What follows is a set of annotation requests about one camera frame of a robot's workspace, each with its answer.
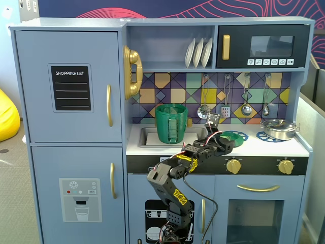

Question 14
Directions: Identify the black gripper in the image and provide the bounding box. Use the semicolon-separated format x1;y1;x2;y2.
197;133;235;161

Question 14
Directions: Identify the green round lid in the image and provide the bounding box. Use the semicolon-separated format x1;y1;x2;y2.
220;130;249;148

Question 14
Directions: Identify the steel pot with lid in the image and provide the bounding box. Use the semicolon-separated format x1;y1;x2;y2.
259;118;300;141

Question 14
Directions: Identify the gold stove knob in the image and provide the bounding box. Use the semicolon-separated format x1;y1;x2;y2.
277;158;295;175
225;157;242;175

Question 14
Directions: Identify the steel slotted spatula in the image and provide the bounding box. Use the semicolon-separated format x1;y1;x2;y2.
220;73;232;118

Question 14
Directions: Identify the steel skimmer spoon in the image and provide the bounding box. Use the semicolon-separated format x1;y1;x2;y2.
197;73;212;119

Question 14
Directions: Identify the steel ladle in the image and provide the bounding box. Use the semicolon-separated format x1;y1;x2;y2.
241;73;252;116

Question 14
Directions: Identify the steel serving spoon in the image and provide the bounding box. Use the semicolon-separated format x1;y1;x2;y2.
262;73;271;117

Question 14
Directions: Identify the green ribbed container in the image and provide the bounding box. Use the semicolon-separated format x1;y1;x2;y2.
155;103;189;145

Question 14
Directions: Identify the blue oven door with window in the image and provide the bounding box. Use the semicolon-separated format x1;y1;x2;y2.
214;175;305;244

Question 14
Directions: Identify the light grey desk divider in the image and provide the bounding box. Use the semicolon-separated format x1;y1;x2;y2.
297;90;325;244

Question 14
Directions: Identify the white toy plate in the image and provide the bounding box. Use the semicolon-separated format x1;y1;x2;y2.
192;38;205;69
201;37;213;68
184;38;196;69

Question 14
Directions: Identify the blue dishwasher door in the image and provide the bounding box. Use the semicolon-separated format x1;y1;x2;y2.
127;174;215;244

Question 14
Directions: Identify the black microwave door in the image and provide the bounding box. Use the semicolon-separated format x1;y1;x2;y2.
215;24;311;69

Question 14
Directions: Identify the gold toy phone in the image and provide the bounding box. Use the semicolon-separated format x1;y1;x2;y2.
123;45;144;100

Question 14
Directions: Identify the blue fridge door with dispenser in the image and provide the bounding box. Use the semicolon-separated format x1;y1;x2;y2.
30;146;126;244

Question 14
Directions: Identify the blue wooden toy kitchen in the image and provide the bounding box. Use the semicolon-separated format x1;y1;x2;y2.
9;16;315;244

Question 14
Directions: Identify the blue fridge door with list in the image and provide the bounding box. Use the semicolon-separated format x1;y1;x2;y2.
15;30;123;143

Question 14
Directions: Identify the yellow beanbag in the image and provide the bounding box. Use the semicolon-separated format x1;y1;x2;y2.
0;88;21;142

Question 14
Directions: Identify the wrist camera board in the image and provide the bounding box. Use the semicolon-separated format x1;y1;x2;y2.
205;112;221;135

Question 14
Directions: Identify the gold oven handle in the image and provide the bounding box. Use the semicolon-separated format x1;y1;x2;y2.
237;185;280;193

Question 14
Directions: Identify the black cable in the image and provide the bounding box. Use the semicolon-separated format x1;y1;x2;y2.
182;172;219;244

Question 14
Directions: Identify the gold dishwasher door handle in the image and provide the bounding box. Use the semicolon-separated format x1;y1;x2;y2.
201;199;206;234

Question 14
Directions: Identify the gold microwave handle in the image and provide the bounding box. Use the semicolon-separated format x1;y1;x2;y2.
222;34;231;61

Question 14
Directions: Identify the gold short fridge handle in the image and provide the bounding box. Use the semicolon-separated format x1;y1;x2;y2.
110;162;117;200

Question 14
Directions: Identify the gold long fridge handle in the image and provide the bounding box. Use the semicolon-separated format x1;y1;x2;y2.
106;84;114;128

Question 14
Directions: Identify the grey wall outlet panel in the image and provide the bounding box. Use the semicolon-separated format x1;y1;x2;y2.
19;0;39;12

